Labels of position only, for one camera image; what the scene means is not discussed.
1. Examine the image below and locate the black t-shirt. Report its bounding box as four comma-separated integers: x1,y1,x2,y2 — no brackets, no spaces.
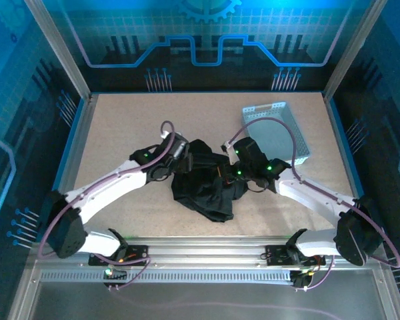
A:
169,138,249,223

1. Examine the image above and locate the light blue perforated plastic basket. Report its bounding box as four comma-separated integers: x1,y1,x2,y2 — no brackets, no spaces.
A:
241,101,311,167

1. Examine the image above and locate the blue table edge strip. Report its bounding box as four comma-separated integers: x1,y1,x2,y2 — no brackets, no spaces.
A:
329,96,367,204

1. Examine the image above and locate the steel plate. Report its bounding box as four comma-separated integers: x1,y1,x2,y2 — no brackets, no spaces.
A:
8,283,397,320

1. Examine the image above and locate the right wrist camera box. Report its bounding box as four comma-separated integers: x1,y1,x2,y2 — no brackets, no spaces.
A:
221,139,237,165

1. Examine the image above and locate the aluminium mounting rail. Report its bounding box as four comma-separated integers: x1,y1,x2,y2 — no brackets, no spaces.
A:
29,235,387,267

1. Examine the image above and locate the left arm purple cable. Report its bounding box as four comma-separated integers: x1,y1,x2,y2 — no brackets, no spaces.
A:
36,120,177,260

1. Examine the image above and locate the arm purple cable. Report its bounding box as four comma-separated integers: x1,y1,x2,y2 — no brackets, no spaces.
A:
225,116,400,269
36,120,177,260

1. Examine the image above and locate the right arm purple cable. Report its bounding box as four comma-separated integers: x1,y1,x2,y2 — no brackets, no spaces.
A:
225,116,400,269

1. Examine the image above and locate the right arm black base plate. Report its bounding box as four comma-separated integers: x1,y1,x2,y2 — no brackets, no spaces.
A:
265,245,327,267

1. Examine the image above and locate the aluminium side rail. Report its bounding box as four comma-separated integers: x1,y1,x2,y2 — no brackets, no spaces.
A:
53,94,97,201

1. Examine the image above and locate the slotted grey cable duct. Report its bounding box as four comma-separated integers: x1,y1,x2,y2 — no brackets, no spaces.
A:
39,269,296,285

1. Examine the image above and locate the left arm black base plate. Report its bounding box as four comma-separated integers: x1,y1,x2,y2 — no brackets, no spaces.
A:
88,245,148,267

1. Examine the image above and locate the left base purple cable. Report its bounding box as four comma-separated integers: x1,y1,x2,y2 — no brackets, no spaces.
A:
107,255,153,291

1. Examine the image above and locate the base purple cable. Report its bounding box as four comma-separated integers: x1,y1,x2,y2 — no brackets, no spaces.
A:
107,255,153,291
295,255,336,293

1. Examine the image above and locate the black cable connector block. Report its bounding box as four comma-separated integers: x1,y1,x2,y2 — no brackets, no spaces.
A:
291,269,313,291
103,266,127,291

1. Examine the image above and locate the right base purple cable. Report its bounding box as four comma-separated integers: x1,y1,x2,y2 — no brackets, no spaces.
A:
295,255,336,293

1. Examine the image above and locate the aluminium frame post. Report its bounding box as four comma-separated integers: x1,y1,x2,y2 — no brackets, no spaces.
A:
322,0,389,101
23,0,93,101

